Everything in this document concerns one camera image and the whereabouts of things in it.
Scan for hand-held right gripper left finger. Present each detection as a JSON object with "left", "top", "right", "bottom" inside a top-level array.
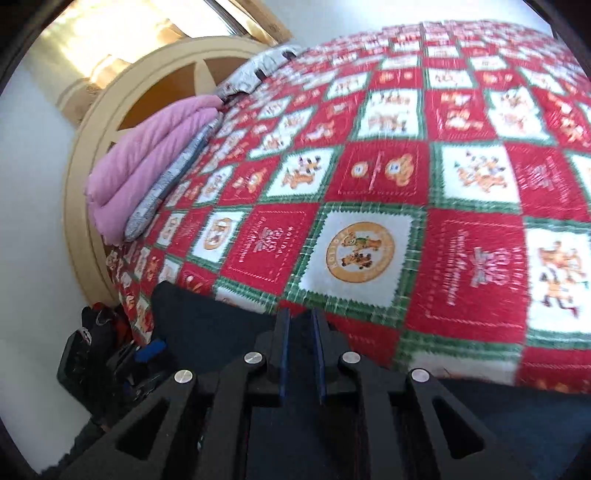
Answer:
[{"left": 60, "top": 308, "right": 291, "bottom": 480}]

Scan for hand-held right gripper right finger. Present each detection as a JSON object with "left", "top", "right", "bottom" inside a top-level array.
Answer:
[{"left": 312, "top": 307, "right": 528, "bottom": 480}]

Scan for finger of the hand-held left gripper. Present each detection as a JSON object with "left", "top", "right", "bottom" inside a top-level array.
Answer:
[{"left": 134, "top": 339, "right": 168, "bottom": 366}]

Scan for dark pants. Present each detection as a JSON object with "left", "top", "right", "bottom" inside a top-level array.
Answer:
[{"left": 60, "top": 281, "right": 591, "bottom": 480}]

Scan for red checked printed blanket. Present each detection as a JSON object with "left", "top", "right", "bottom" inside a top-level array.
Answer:
[{"left": 105, "top": 19, "right": 591, "bottom": 395}]

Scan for pink folded quilt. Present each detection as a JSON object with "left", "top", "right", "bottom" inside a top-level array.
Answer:
[{"left": 85, "top": 95, "right": 225, "bottom": 246}]

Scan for cream round wooden headboard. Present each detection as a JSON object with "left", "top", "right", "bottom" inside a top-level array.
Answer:
[{"left": 61, "top": 36, "right": 288, "bottom": 306}]

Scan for grey patterned pillow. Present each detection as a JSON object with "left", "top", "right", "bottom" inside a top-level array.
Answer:
[{"left": 216, "top": 44, "right": 306, "bottom": 106}]

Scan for golden curtain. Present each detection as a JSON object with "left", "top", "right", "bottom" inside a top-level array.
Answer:
[{"left": 28, "top": 0, "right": 259, "bottom": 125}]

